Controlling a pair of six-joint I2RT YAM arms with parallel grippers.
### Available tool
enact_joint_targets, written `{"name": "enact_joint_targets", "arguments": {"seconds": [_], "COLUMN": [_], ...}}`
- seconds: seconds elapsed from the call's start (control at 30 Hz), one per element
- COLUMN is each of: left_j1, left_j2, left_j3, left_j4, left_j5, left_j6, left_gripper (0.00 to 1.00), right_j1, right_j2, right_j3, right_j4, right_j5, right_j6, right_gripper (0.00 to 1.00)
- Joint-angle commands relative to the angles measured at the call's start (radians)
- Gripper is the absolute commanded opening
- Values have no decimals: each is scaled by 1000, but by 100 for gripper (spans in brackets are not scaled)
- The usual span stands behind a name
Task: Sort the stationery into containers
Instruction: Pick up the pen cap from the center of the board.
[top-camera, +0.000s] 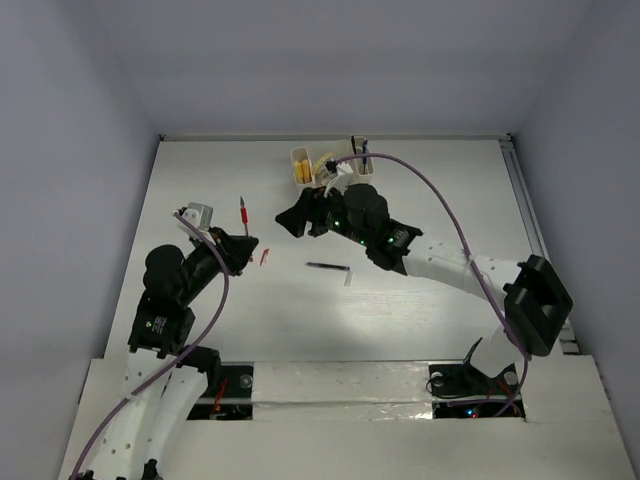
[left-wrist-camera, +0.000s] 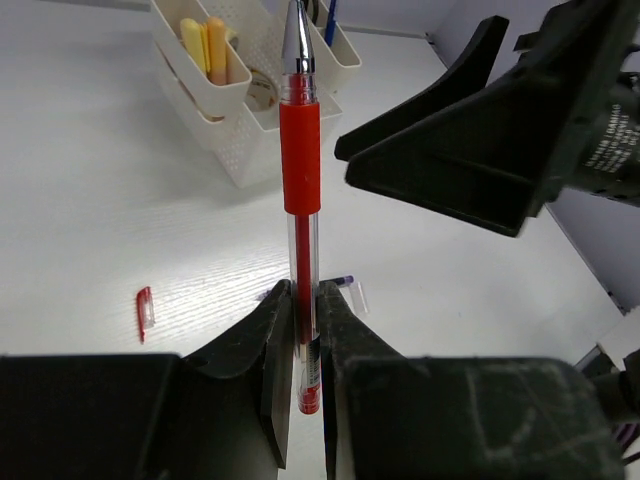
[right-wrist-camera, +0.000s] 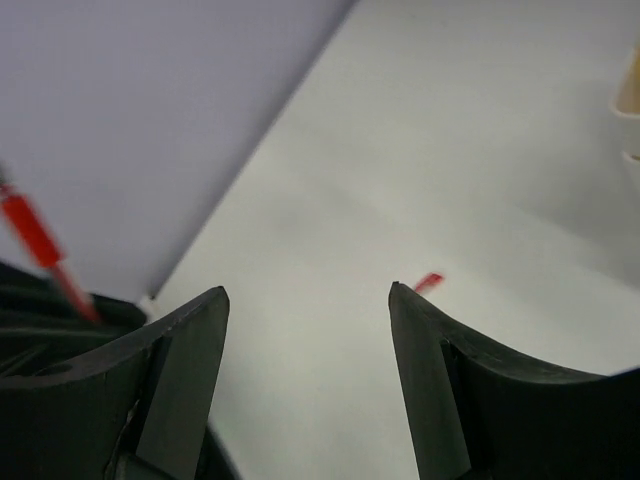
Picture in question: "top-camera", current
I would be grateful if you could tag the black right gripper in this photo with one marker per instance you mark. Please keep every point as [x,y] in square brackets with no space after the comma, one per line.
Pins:
[310,206]

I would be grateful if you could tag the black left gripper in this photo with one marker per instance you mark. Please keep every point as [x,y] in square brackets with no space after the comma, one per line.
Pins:
[238,248]

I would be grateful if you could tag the red pen cap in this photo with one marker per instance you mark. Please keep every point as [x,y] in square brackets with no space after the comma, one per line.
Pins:
[264,257]

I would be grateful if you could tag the red gel pen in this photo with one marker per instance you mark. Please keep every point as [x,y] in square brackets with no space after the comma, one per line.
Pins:
[244,216]

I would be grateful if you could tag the pink highlighter marker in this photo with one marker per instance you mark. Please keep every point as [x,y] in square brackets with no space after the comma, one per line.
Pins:
[306,170]

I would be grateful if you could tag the patterned washi tape roll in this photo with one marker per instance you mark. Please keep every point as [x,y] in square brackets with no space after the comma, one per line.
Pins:
[319,164]

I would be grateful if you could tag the purple gel pen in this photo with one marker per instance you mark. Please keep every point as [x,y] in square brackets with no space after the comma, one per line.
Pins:
[327,266]

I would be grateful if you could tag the blue ballpoint pen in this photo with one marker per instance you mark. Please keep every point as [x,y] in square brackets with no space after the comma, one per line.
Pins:
[365,158]

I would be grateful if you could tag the yellow highlighter marker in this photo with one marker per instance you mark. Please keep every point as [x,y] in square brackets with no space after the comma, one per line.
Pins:
[298,171]

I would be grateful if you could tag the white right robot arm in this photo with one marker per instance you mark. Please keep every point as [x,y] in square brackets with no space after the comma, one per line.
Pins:
[530,300]

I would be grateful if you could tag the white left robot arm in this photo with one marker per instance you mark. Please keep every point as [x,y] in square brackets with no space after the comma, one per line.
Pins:
[165,372]

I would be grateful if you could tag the white perforated organizer basket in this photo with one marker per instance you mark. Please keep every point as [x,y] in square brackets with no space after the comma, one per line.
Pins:
[342,153]

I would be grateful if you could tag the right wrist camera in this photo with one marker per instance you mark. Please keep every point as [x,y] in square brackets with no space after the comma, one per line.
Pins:
[333,176]

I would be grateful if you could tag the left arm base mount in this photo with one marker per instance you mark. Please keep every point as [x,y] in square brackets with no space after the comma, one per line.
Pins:
[230,399]

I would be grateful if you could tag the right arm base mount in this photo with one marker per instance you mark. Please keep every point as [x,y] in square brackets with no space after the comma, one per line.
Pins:
[460,391]

